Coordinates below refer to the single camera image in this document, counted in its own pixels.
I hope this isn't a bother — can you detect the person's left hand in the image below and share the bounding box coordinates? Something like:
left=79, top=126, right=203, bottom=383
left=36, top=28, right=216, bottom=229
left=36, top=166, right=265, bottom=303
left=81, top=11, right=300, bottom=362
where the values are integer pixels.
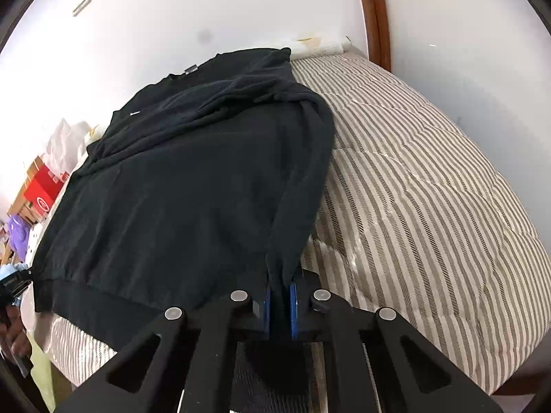
left=0, top=301, right=29, bottom=360

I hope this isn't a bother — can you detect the wooden rack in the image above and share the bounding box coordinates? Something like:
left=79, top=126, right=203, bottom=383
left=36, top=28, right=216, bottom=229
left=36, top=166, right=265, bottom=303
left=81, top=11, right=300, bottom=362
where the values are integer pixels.
left=6, top=155, right=48, bottom=224

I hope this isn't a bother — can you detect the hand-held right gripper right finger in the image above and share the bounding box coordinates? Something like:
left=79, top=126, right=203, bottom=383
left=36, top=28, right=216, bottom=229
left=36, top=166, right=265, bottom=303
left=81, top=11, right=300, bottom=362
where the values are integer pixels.
left=289, top=282, right=502, bottom=413

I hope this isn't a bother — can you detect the purple bag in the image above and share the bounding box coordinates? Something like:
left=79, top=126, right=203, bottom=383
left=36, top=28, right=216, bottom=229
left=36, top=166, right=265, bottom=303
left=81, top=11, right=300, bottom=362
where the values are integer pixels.
left=4, top=215, right=37, bottom=263

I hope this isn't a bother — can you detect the red paper bag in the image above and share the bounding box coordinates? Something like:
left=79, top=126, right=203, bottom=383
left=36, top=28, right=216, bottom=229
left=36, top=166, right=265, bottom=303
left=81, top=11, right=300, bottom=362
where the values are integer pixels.
left=23, top=168, right=70, bottom=220

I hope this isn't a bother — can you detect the striped quilted mattress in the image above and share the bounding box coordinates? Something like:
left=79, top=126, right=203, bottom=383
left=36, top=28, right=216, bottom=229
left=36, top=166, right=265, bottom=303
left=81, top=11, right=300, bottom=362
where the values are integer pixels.
left=43, top=49, right=543, bottom=396

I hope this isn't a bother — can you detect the white plastic bag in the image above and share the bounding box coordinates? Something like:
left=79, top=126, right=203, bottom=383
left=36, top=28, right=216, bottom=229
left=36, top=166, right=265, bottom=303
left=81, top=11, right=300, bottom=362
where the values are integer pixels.
left=45, top=118, right=93, bottom=177

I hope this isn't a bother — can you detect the white paper roll yellow print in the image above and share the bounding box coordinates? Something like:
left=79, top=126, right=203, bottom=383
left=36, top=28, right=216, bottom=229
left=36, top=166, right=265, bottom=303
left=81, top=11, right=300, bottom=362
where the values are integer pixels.
left=289, top=35, right=354, bottom=59

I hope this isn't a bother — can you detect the green floor mat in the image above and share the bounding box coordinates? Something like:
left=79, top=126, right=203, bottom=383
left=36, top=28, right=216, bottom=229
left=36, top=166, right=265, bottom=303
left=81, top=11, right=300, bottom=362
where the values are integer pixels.
left=23, top=340, right=56, bottom=413

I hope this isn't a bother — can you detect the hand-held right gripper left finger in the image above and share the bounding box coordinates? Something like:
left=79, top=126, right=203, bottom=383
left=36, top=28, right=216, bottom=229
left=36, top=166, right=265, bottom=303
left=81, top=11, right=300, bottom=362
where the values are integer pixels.
left=56, top=286, right=273, bottom=413

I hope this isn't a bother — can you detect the brown wooden door frame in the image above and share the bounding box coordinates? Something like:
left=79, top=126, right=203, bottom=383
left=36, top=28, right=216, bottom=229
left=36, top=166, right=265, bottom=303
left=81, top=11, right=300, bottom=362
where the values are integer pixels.
left=354, top=0, right=392, bottom=72

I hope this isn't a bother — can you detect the black sweatshirt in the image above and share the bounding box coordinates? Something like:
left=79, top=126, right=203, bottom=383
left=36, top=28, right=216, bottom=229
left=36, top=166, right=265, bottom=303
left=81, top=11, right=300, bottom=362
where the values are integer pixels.
left=32, top=47, right=335, bottom=345

